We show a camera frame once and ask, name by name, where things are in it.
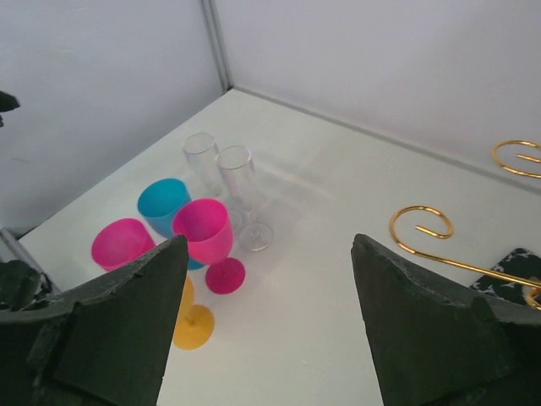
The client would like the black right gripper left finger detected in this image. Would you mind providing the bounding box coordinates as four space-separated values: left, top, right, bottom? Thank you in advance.
1 236 188 405

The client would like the clear champagne flute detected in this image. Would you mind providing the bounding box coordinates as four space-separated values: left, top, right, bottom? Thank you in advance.
183 133 243 233
216 145 273 252

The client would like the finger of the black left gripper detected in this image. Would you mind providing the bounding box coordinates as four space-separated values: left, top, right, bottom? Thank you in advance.
0 91 20 127

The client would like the yellow wine glass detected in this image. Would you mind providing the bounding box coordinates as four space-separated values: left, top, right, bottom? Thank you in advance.
172 277 215 350

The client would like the cyan wine glass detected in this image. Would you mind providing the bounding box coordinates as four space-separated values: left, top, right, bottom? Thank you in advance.
136 178 206 271

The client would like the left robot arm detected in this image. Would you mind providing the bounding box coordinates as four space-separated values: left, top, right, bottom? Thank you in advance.
1 227 59 311

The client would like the pink wine glass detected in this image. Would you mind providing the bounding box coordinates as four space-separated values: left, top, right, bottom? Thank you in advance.
90 217 156 272
172 198 246 295

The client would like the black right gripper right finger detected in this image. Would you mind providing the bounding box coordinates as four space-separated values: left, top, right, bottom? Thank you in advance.
351 234 540 405

